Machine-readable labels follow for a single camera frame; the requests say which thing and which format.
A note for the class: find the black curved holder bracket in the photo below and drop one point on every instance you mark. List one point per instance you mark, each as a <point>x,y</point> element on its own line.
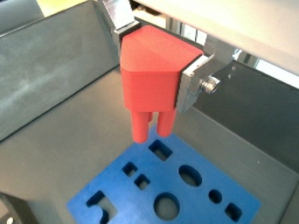
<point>15,211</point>

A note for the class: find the blue shape sorter board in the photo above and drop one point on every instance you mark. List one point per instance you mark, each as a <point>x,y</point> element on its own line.
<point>162,183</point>

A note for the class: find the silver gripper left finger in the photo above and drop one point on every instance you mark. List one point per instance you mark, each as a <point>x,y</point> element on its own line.
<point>120,19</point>

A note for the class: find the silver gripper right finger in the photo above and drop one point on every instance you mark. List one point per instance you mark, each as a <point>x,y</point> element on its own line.
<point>198,74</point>

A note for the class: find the red three prong block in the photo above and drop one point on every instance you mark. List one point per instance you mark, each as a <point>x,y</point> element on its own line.
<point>152,58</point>

